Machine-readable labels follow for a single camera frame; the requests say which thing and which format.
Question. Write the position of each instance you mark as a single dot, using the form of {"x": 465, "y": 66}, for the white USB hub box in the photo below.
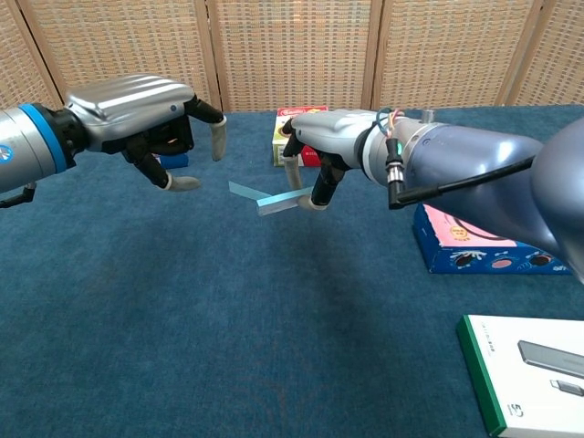
{"x": 524, "y": 388}

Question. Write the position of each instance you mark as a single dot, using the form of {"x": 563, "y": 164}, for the blue table cloth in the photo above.
{"x": 228, "y": 319}

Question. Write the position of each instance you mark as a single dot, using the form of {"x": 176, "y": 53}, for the blue pink cookie box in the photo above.
{"x": 470, "y": 260}

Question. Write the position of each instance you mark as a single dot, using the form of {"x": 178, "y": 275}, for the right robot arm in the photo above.
{"x": 479, "y": 159}

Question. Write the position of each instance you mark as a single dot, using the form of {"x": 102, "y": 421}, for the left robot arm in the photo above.
{"x": 27, "y": 146}

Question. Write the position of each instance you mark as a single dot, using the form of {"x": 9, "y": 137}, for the orange green snack box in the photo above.
{"x": 175, "y": 160}

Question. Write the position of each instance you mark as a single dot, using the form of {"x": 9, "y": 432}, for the woven bamboo folding screen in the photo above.
{"x": 292, "y": 50}

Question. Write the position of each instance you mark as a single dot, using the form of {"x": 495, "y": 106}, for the white red cake box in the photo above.
{"x": 280, "y": 148}

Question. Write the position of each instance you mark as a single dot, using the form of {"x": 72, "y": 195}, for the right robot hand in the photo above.
{"x": 333, "y": 132}

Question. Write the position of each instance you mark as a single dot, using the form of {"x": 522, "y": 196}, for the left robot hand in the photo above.
{"x": 128, "y": 107}

